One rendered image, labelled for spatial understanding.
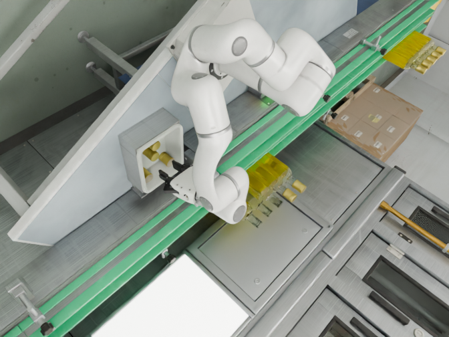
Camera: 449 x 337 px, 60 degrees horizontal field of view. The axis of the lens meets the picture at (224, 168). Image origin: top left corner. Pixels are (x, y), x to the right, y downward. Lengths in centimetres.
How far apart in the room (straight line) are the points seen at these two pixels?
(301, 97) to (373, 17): 121
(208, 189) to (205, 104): 20
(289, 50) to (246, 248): 77
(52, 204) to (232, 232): 66
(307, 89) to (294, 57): 11
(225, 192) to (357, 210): 83
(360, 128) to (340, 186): 362
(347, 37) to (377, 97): 393
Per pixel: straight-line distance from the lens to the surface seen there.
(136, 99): 115
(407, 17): 236
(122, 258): 129
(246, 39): 88
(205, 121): 89
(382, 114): 568
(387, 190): 179
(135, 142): 115
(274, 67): 98
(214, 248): 147
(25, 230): 123
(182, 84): 91
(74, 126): 193
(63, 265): 130
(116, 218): 134
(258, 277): 144
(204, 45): 91
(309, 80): 108
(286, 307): 142
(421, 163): 642
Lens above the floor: 147
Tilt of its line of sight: 23 degrees down
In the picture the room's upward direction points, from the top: 128 degrees clockwise
